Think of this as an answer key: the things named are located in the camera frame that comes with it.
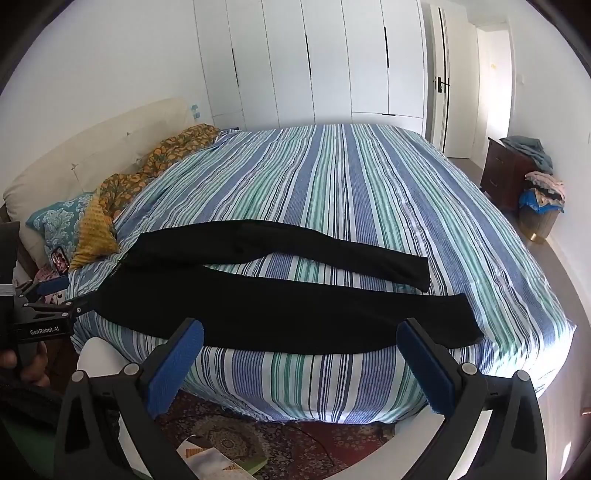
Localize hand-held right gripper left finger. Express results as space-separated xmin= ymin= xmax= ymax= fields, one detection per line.
xmin=53 ymin=318 xmax=206 ymax=480

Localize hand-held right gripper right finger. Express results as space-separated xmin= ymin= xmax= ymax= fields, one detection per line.
xmin=396 ymin=318 xmax=548 ymax=480

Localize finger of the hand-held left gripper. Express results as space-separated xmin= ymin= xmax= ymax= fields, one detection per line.
xmin=23 ymin=292 xmax=108 ymax=320
xmin=17 ymin=276 xmax=71 ymax=301

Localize black pants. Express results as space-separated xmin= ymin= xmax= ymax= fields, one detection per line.
xmin=95 ymin=220 xmax=485 ymax=355

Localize person's left hand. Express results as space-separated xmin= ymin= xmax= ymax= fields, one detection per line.
xmin=0 ymin=344 xmax=52 ymax=389

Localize white rounded object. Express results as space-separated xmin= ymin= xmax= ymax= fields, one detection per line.
xmin=74 ymin=337 xmax=497 ymax=480

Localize teal patterned pillow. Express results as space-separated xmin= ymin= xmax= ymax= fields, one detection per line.
xmin=25 ymin=191 xmax=100 ymax=268

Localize mustard yellow pillow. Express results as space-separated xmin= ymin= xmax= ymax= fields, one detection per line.
xmin=69 ymin=191 xmax=122 ymax=271

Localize patterned red rug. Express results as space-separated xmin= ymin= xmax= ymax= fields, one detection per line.
xmin=152 ymin=390 xmax=398 ymax=480

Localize green book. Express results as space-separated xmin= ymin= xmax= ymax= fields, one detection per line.
xmin=228 ymin=455 xmax=269 ymax=476

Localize cream padded headboard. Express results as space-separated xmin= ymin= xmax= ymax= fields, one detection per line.
xmin=2 ymin=97 xmax=204 ymax=252

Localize orange floral blanket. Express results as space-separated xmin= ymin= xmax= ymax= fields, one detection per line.
xmin=95 ymin=124 xmax=221 ymax=222

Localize gold laundry basket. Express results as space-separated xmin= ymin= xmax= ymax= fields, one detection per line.
xmin=517 ymin=203 xmax=560 ymax=244

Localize striped bedspread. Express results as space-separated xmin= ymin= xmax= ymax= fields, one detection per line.
xmin=69 ymin=122 xmax=578 ymax=425

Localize dark wooden nightstand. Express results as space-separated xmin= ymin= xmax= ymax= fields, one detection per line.
xmin=480 ymin=137 xmax=539 ymax=212

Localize colourful clothes pile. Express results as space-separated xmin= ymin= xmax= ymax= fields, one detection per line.
xmin=518 ymin=171 xmax=566 ymax=214

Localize grey-blue clothes heap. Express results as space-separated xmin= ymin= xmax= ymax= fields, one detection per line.
xmin=500 ymin=135 xmax=554 ymax=175

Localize white door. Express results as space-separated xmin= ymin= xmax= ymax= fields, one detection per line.
xmin=425 ymin=2 xmax=478 ymax=160

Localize white wardrobe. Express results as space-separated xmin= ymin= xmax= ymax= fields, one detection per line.
xmin=194 ymin=0 xmax=428 ymax=137

